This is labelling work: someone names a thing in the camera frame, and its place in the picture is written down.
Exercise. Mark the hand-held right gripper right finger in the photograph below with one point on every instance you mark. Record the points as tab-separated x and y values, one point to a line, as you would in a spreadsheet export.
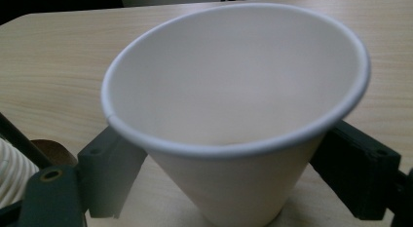
357	175

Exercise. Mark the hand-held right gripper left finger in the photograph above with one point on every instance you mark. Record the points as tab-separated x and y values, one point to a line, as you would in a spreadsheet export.
107	168

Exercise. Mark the dark double cup holder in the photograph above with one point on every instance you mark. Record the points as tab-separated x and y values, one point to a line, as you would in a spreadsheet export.
22	144

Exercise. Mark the single white paper cup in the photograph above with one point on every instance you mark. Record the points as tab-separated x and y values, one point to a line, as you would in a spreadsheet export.
233	90

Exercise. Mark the black curtain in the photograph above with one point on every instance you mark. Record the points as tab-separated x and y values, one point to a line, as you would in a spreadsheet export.
48	3

